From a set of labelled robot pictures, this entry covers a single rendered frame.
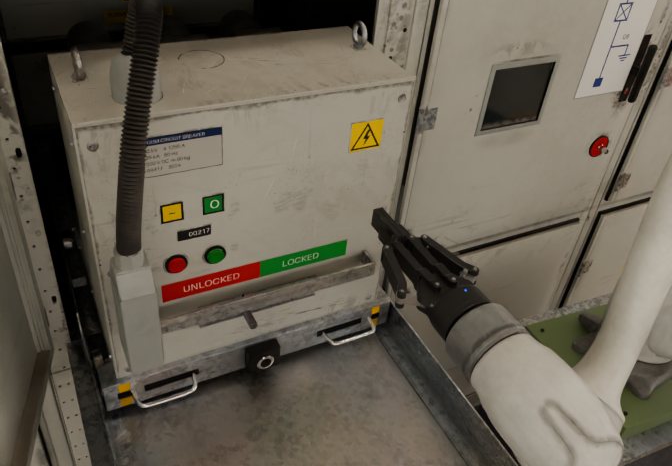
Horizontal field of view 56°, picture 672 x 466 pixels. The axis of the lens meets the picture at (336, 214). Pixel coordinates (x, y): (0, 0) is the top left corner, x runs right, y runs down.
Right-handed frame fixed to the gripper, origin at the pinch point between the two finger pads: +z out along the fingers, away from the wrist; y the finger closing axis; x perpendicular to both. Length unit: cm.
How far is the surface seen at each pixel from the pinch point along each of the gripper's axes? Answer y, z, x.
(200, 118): -23.0, 13.5, 14.9
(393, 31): 17.2, 31.6, 15.9
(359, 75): 2.4, 16.9, 16.1
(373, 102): 3.4, 13.5, 13.2
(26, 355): -52, 27, -33
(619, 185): 94, 29, -33
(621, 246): 109, 30, -60
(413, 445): 3.5, -12.5, -38.3
